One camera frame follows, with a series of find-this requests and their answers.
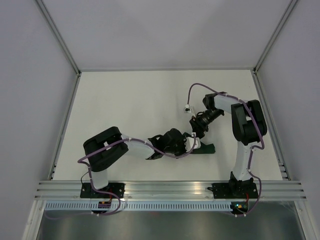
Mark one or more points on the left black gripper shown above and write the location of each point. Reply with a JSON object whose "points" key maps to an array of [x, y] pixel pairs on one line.
{"points": [[182, 141]]}

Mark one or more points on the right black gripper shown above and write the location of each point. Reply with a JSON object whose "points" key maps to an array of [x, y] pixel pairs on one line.
{"points": [[198, 127]]}

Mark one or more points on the dark green cloth napkin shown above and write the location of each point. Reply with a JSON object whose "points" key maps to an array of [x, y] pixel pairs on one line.
{"points": [[205, 149]]}

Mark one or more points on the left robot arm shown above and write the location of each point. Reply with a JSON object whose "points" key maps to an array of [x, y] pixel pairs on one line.
{"points": [[107, 147]]}

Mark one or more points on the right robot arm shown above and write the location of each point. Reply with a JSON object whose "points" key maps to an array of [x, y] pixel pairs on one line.
{"points": [[248, 128]]}

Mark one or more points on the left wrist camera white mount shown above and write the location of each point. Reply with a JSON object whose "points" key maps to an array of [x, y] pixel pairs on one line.
{"points": [[192, 142]]}

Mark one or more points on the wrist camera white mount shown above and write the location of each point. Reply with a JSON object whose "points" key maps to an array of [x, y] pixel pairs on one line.
{"points": [[188, 109], [192, 142]]}

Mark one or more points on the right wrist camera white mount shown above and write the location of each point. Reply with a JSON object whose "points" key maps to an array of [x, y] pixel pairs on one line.
{"points": [[188, 109]]}

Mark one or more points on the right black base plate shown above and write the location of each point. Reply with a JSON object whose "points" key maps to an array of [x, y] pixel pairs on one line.
{"points": [[238, 191]]}

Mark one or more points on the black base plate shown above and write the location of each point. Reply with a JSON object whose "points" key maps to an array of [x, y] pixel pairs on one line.
{"points": [[87, 191], [238, 191]]}

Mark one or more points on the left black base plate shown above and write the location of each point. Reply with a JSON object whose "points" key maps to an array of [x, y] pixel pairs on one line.
{"points": [[87, 191]]}

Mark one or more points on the aluminium front rail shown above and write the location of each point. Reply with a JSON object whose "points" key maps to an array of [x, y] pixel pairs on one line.
{"points": [[272, 190]]}

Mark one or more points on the white slotted cable duct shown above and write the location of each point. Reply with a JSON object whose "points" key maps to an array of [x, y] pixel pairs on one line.
{"points": [[223, 206]]}

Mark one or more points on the right aluminium frame post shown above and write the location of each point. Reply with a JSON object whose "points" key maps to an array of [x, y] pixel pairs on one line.
{"points": [[275, 34]]}

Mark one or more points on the aluminium frame post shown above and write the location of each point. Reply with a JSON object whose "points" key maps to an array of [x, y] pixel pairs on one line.
{"points": [[57, 35], [275, 34]]}

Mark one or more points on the left aluminium frame post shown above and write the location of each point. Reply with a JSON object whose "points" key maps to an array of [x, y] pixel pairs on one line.
{"points": [[57, 35]]}

